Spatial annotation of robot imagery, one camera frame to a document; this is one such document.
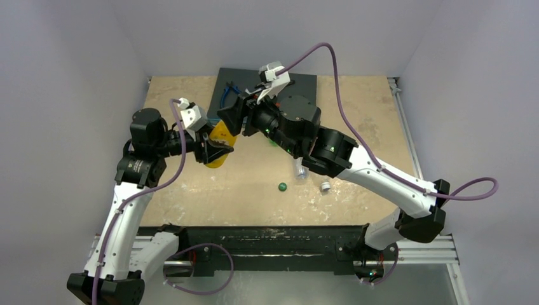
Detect dark grey network switch box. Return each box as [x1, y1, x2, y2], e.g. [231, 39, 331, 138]
[207, 67, 317, 119]

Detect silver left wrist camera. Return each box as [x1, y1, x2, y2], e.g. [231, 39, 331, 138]
[178, 98, 208, 132]

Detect blue handled pliers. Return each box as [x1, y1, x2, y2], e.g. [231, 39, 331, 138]
[219, 81, 241, 109]

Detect aluminium front frame rail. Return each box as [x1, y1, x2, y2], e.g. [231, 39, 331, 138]
[86, 233, 460, 270]

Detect clear bottle white cap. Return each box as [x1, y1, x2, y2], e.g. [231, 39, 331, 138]
[319, 180, 331, 193]

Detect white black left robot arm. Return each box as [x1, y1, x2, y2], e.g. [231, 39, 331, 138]
[67, 104, 231, 304]

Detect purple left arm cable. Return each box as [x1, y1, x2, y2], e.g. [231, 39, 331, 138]
[91, 97, 187, 305]

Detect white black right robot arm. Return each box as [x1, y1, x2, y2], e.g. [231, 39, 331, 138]
[217, 94, 446, 259]

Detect orange juice bottle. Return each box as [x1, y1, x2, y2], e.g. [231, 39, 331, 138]
[205, 121, 238, 168]

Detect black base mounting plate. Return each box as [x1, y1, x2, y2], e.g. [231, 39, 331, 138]
[135, 225, 399, 279]

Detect clear bottle with label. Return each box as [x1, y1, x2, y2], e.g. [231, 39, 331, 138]
[292, 158, 309, 180]

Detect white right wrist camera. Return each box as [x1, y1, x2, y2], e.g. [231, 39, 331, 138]
[256, 61, 290, 104]

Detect aluminium side rail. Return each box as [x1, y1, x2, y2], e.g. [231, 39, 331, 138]
[387, 78, 423, 178]

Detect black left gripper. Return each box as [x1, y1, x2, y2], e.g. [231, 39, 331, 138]
[154, 121, 233, 162]

